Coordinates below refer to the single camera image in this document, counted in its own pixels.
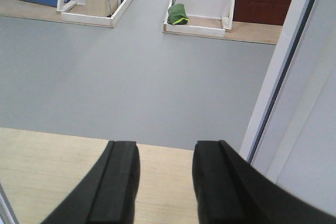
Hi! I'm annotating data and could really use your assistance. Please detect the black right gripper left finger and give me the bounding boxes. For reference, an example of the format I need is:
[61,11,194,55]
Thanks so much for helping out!
[43,141,140,223]

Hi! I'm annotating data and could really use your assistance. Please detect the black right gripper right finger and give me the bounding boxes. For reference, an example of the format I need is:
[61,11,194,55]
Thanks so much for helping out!
[192,140,335,223]

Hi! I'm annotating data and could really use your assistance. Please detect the white framed transparent sliding door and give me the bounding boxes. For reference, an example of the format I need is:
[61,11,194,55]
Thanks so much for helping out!
[1,185,19,224]

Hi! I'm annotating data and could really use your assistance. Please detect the white wooden stand right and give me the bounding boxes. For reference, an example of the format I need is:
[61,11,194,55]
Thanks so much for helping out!
[163,0,235,39]

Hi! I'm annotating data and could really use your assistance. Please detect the white wooden stand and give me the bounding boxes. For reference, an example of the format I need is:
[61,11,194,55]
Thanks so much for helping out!
[163,0,235,39]
[56,0,135,28]

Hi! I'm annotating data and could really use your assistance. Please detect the white wooden stand left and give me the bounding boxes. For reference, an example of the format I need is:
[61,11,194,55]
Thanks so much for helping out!
[56,0,135,28]

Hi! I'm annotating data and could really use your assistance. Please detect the light wooden box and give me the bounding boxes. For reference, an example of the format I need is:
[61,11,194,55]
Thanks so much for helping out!
[85,0,119,17]

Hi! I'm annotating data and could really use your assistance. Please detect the white door frame post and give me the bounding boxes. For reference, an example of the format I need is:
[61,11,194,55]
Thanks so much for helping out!
[239,0,336,217]

